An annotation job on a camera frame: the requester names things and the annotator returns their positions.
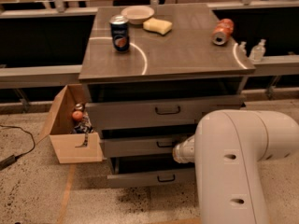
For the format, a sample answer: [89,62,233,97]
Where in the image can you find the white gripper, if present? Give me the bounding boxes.
[172,136,194,163]

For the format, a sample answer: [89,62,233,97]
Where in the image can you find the grey bottom drawer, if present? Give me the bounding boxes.
[107,154,195,188]

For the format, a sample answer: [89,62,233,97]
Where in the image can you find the grey drawer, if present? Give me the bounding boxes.
[107,154,195,188]
[86,95,245,131]
[100,134,190,158]

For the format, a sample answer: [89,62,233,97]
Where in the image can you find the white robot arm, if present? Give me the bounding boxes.
[173,109,299,224]

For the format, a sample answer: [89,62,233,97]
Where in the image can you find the grey middle drawer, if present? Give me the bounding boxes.
[100,134,190,158]

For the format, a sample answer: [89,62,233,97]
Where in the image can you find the grey top drawer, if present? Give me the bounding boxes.
[86,95,245,131]

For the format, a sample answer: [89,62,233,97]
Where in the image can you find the grey drawer cabinet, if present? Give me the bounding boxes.
[78,3,256,189]

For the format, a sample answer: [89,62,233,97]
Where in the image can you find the red apple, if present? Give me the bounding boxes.
[72,111,83,121]

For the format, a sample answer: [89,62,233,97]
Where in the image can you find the can in cardboard box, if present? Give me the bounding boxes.
[74,104,85,111]

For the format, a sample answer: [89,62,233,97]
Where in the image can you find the clear sanitizer bottle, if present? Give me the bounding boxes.
[249,39,266,62]

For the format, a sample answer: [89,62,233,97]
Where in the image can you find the cardboard box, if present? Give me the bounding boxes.
[37,84,103,163]

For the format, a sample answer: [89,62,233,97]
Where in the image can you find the yellow sponge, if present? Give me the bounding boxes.
[143,18,172,35]

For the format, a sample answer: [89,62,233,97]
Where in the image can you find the orange soda can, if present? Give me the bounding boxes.
[212,19,234,46]

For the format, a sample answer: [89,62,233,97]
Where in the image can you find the blue pepsi can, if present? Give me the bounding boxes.
[109,14,130,52]

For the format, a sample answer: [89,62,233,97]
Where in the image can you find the white bowl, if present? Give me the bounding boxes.
[121,6,154,25]

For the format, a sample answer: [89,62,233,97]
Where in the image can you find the grey metal rail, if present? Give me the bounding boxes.
[0,55,299,89]

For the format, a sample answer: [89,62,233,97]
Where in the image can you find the black power cable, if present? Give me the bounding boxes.
[0,124,36,171]

